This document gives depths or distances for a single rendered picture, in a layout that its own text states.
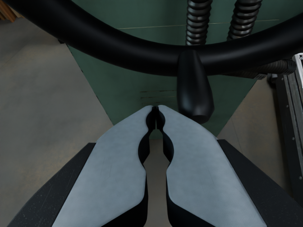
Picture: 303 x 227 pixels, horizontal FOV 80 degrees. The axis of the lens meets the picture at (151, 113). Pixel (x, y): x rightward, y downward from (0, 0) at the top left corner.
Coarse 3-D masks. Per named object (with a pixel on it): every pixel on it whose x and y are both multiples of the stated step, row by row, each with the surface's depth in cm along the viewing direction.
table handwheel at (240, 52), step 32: (32, 0) 11; (64, 0) 12; (64, 32) 12; (96, 32) 13; (256, 32) 15; (288, 32) 14; (128, 64) 15; (160, 64) 15; (224, 64) 15; (256, 64) 15
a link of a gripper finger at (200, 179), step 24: (168, 120) 10; (192, 120) 10; (168, 144) 9; (192, 144) 8; (216, 144) 8; (168, 168) 7; (192, 168) 7; (216, 168) 7; (168, 192) 6; (192, 192) 6; (216, 192) 6; (240, 192) 6; (168, 216) 7; (192, 216) 6; (216, 216) 5; (240, 216) 5
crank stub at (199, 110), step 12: (180, 60) 14; (192, 60) 13; (180, 72) 13; (192, 72) 13; (204, 72) 13; (180, 84) 13; (192, 84) 12; (204, 84) 12; (180, 96) 12; (192, 96) 12; (204, 96) 12; (180, 108) 12; (192, 108) 12; (204, 108) 11; (204, 120) 12
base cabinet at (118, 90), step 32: (96, 0) 29; (128, 0) 29; (160, 0) 29; (224, 0) 29; (288, 0) 29; (128, 32) 34; (160, 32) 34; (224, 32) 34; (96, 64) 41; (96, 96) 53; (128, 96) 53; (160, 96) 53; (224, 96) 53
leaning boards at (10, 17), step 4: (0, 0) 125; (0, 4) 124; (4, 4) 128; (0, 8) 125; (4, 8) 127; (8, 8) 131; (0, 12) 133; (4, 12) 128; (8, 12) 130; (12, 12) 134; (16, 12) 134; (0, 16) 134; (4, 16) 136; (8, 16) 131; (12, 16) 134; (16, 16) 138; (20, 16) 136; (12, 20) 133
